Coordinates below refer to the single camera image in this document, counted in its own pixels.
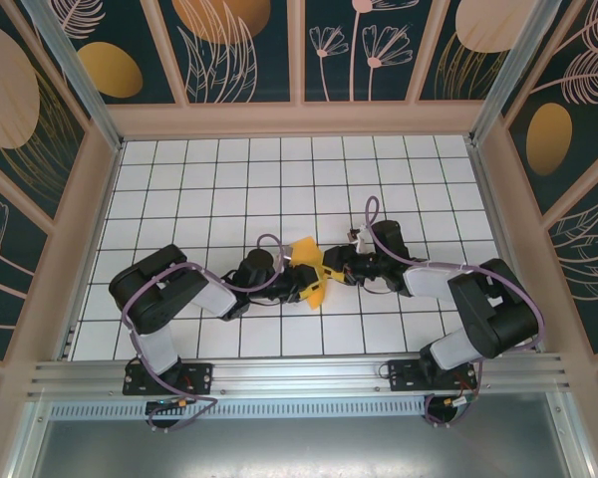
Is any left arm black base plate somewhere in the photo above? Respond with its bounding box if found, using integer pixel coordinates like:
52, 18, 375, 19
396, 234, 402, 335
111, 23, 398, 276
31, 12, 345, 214
123, 361, 215, 397

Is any dark panel with flower drawings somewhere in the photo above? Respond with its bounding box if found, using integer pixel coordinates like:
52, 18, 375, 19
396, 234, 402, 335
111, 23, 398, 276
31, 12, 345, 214
303, 0, 444, 104

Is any dark panel with fern and oval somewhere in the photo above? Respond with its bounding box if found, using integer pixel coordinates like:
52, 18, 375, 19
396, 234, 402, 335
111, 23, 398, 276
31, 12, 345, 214
500, 0, 598, 216

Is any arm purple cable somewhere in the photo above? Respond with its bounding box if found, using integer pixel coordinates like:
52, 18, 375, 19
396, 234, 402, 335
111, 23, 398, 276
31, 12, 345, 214
122, 233, 286, 434
366, 196, 544, 430

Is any slotted grey cable duct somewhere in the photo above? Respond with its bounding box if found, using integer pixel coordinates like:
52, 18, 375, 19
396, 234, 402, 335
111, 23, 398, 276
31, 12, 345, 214
48, 400, 552, 420

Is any aluminium corner post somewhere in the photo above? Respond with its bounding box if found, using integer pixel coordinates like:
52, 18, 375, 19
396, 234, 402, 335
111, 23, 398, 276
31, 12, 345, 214
21, 0, 127, 152
469, 0, 575, 147

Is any dark panel with orange oval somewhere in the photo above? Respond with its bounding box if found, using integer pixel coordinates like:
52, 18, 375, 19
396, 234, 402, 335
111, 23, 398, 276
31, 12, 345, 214
72, 0, 176, 106

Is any aluminium mounting rail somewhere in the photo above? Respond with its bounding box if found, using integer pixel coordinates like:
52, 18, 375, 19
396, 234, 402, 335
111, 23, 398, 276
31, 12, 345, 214
27, 352, 575, 400

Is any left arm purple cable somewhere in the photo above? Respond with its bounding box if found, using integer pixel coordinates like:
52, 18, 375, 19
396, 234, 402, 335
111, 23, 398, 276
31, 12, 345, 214
122, 233, 286, 434

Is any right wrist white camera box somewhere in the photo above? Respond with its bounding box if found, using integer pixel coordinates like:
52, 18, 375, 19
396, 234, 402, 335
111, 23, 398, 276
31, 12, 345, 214
347, 226, 374, 254

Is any dark panel with single flower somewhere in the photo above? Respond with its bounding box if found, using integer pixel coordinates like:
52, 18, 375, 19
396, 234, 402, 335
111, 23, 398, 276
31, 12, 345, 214
0, 173, 50, 362

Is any dark panel with pink leaves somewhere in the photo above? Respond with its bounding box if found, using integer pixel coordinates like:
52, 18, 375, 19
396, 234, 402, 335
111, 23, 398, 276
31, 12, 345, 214
547, 173, 598, 358

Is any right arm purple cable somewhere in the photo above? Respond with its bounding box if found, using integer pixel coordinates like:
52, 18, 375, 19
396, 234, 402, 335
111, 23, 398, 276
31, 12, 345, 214
366, 196, 544, 430

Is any yellow cloth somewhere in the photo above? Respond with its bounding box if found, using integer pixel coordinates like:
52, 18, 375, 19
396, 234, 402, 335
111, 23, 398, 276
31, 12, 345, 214
286, 237, 330, 309

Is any grey metal sheet panel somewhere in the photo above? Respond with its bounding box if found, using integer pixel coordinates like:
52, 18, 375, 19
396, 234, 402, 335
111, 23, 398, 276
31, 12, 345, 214
9, 417, 594, 478

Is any dark panel with leaf drawings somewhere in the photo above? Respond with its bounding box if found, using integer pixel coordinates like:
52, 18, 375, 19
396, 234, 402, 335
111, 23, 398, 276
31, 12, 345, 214
157, 0, 293, 105

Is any aluminium side rail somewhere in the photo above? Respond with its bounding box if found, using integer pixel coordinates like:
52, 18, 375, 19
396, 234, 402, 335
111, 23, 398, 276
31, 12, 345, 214
465, 136, 545, 353

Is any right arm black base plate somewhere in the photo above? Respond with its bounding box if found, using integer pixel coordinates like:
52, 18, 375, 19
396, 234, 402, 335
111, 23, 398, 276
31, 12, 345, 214
387, 358, 479, 393

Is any dark panel with gold fern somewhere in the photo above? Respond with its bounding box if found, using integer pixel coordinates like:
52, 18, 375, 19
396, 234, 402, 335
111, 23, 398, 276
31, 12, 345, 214
0, 0, 90, 223

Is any dark panel with beige circle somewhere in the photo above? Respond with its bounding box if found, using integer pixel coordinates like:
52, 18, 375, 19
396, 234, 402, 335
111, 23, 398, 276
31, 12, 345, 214
417, 0, 518, 103

